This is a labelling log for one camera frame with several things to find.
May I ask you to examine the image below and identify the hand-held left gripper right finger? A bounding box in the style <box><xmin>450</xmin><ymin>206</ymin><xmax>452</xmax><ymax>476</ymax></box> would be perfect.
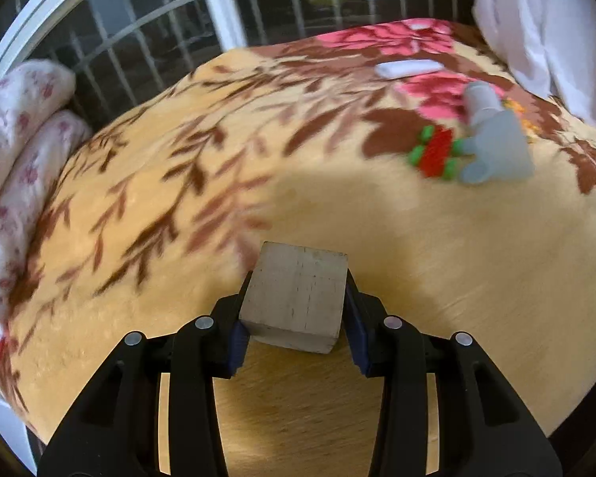
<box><xmin>345</xmin><ymin>268</ymin><xmax>563</xmax><ymax>477</ymax></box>

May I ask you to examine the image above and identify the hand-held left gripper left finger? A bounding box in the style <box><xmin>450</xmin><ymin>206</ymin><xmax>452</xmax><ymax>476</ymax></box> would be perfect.
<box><xmin>37</xmin><ymin>271</ymin><xmax>253</xmax><ymax>477</ymax></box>

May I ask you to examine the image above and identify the wooden block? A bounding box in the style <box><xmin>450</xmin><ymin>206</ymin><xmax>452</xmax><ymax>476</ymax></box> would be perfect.
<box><xmin>238</xmin><ymin>241</ymin><xmax>349</xmax><ymax>355</ymax></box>

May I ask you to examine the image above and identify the floral fleece blanket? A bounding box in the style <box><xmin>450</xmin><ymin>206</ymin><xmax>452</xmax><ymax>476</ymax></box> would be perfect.
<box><xmin>0</xmin><ymin>19</ymin><xmax>596</xmax><ymax>445</ymax></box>

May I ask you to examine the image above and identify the red and green toy car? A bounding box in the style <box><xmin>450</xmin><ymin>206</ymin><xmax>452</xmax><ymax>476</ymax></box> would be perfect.
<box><xmin>408</xmin><ymin>126</ymin><xmax>470</xmax><ymax>180</ymax></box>

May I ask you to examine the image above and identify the grey plastic pipe fitting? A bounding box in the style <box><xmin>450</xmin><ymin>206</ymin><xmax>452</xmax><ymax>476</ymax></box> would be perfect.
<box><xmin>458</xmin><ymin>82</ymin><xmax>535</xmax><ymax>186</ymax></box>

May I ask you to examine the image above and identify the white plastic tube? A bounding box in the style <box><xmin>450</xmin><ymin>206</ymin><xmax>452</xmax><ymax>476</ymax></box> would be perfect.
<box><xmin>375</xmin><ymin>60</ymin><xmax>442</xmax><ymax>80</ymax></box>

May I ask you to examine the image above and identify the white pink floral quilt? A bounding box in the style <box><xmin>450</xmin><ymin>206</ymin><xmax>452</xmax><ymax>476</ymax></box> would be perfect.
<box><xmin>0</xmin><ymin>60</ymin><xmax>93</xmax><ymax>341</ymax></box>

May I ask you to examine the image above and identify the metal window railing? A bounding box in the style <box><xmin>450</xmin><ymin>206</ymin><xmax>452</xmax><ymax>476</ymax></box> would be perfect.
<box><xmin>0</xmin><ymin>0</ymin><xmax>478</xmax><ymax>125</ymax></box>

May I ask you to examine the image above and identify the white cloth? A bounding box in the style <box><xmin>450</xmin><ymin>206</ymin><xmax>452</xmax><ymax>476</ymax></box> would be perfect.
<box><xmin>463</xmin><ymin>0</ymin><xmax>596</xmax><ymax>132</ymax></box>

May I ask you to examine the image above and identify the white window frame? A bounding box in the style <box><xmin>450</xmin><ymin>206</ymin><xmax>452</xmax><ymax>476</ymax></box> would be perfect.
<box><xmin>0</xmin><ymin>0</ymin><xmax>246</xmax><ymax>85</ymax></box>

